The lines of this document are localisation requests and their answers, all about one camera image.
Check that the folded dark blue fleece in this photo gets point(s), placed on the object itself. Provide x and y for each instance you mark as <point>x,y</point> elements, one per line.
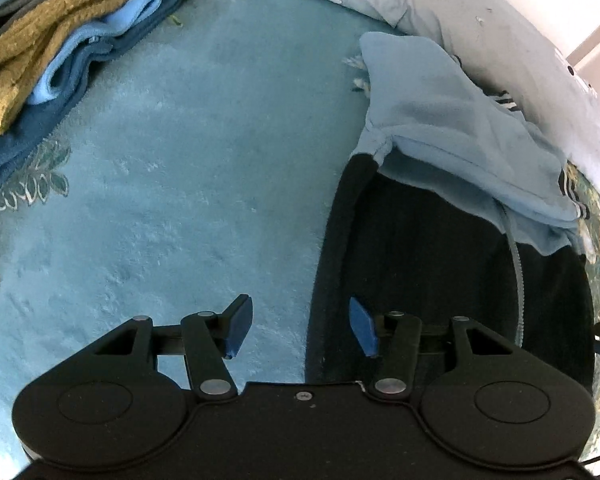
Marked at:
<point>10,160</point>

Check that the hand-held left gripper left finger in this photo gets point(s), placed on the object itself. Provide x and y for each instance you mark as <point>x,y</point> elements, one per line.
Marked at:
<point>240,325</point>

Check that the teal floral bed blanket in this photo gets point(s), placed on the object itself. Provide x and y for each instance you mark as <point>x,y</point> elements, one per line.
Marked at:
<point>180,160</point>

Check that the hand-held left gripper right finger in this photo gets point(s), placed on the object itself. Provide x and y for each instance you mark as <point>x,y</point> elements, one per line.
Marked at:
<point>362,325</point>

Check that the navy and light blue jacket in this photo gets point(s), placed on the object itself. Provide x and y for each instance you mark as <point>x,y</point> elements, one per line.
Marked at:
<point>430,260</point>

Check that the folded light blue fleece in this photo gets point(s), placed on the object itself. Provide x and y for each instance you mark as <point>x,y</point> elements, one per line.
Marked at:
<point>80,50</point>

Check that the grey floral pillow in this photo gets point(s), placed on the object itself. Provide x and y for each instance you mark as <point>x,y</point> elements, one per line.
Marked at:
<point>505,50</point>

